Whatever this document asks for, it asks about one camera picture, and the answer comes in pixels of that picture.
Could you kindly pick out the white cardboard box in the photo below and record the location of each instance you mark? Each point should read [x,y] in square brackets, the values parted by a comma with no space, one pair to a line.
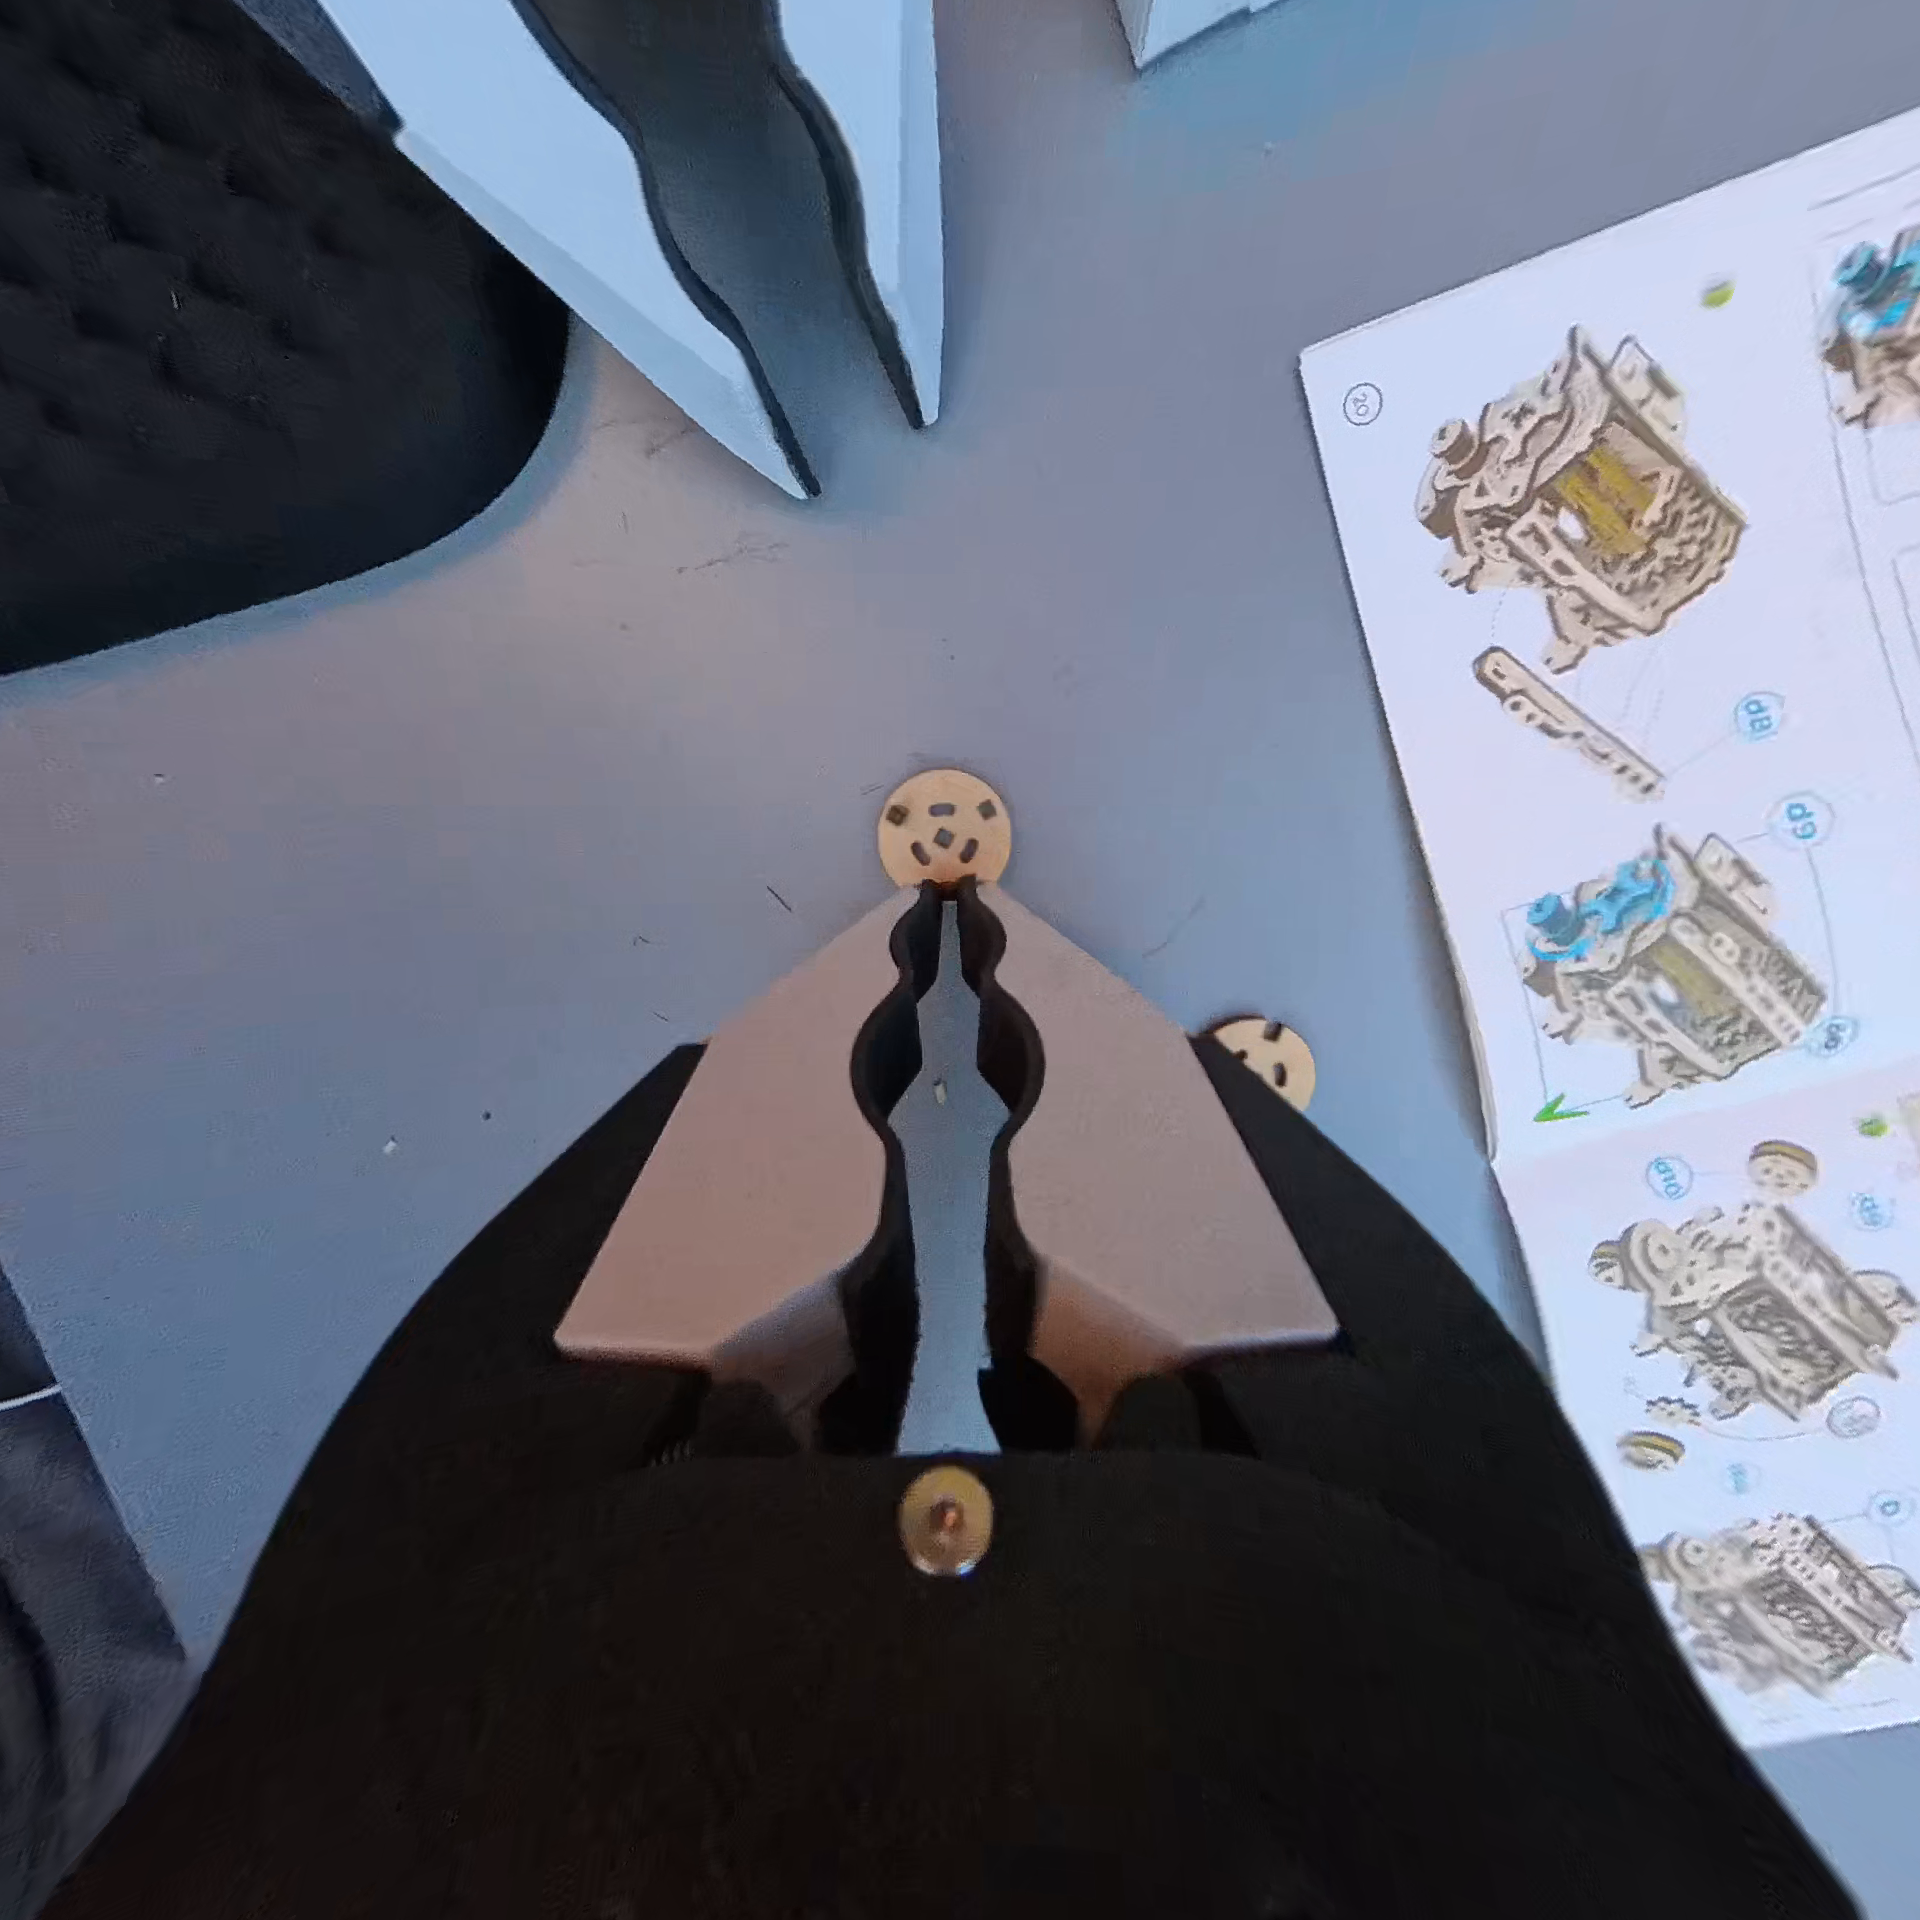
[1185,25]

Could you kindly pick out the black padded mat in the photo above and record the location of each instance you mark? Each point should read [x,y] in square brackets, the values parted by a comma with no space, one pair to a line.
[225,376]

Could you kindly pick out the white instruction booklet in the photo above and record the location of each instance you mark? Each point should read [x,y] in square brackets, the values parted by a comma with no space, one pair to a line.
[1651,676]

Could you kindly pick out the grey desk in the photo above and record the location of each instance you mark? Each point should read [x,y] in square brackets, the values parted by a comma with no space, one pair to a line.
[451,899]

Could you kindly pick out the notched round wooden disc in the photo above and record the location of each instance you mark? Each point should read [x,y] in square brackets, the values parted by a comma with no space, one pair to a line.
[1268,1058]

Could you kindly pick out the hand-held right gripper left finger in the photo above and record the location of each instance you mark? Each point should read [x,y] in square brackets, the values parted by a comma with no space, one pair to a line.
[734,1202]

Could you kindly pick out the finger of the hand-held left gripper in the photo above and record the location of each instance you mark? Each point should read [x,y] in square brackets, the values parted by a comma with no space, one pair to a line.
[901,151]
[525,180]

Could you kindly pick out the round wooden disc with pegs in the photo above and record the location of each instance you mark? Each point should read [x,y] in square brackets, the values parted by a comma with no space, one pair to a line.
[945,831]

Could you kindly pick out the dark trousers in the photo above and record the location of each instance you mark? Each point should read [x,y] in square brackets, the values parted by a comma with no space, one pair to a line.
[61,1650]

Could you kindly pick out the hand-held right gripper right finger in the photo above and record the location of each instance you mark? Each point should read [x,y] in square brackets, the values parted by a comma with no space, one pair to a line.
[1156,1202]

